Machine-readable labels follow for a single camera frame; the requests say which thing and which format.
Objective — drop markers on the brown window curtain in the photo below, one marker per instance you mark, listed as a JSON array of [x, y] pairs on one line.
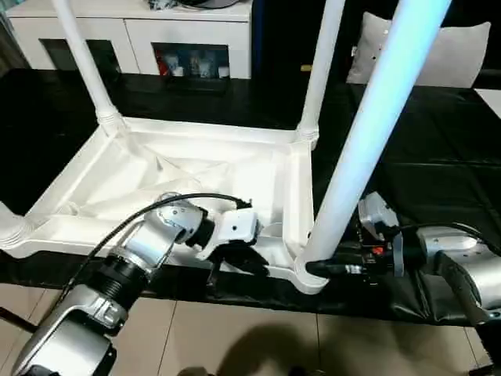
[[11, 47]]

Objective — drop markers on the red box in cabinet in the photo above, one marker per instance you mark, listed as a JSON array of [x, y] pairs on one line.
[[161, 64]]

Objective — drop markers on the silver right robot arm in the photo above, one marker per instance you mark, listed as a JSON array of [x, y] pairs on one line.
[[469, 266]]

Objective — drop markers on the round grey appliance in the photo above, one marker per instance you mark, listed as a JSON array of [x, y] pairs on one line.
[[211, 3]]

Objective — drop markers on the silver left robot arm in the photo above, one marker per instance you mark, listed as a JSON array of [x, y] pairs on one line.
[[148, 246]]

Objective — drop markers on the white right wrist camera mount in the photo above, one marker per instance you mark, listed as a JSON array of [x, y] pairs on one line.
[[375, 215]]

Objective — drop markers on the grey cushion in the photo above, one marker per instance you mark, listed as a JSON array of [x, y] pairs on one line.
[[450, 55]]

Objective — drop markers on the white cabinet with glass doors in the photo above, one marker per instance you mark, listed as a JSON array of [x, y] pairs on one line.
[[117, 27]]

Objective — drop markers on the white flat board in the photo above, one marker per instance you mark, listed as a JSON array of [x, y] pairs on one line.
[[489, 102]]

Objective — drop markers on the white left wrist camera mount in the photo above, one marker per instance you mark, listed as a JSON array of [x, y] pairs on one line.
[[235, 231]]

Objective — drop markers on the tall black cabinet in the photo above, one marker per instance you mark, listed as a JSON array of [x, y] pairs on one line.
[[282, 39]]

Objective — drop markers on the white plastic table top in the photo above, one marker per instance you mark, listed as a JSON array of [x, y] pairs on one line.
[[117, 176]]

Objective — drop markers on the small white cup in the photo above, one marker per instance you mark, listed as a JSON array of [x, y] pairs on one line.
[[178, 71], [224, 71]]

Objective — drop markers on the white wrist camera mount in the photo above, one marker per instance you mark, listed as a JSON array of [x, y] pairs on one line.
[[235, 231], [375, 215]]

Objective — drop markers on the black metal bench leg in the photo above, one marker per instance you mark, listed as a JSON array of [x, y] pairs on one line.
[[17, 320]]

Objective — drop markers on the black work mat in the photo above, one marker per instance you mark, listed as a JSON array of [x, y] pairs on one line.
[[430, 156]]

